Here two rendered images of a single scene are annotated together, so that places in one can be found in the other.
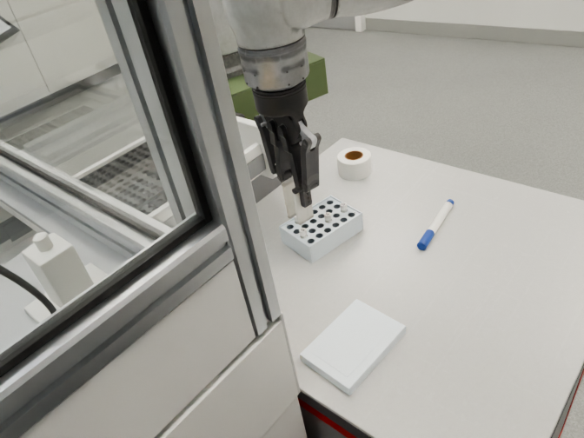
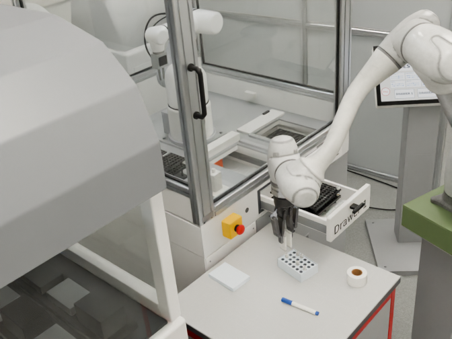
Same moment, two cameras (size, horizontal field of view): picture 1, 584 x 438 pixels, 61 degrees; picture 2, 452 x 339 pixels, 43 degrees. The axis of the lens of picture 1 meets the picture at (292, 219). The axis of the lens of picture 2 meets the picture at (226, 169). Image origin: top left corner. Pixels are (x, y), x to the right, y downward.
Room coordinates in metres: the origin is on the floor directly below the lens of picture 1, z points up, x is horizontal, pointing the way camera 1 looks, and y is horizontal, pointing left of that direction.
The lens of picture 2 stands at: (0.40, -1.67, 2.13)
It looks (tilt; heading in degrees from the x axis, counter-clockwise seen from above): 29 degrees down; 88
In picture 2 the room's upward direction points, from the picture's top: 5 degrees counter-clockwise
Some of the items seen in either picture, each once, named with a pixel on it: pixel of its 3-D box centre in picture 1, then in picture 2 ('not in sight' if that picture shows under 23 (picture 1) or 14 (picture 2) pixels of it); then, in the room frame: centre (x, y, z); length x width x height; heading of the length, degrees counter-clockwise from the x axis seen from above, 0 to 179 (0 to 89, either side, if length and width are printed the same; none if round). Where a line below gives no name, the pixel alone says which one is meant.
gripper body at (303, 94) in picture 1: (282, 111); (284, 204); (0.65, -0.01, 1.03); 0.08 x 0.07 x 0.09; 33
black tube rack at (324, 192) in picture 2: not in sight; (305, 197); (0.78, 0.26, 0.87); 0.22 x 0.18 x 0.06; 134
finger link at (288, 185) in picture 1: (292, 196); (288, 238); (0.66, -0.01, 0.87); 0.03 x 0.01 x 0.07; 123
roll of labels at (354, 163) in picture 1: (354, 163); (356, 276); (0.88, -0.15, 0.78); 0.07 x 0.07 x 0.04
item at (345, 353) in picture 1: (353, 343); (229, 276); (0.44, -0.05, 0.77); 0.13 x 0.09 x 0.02; 130
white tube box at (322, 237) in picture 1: (321, 228); (297, 265); (0.69, -0.05, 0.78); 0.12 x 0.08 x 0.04; 123
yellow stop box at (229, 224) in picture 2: not in sight; (233, 226); (0.47, 0.10, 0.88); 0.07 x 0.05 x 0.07; 44
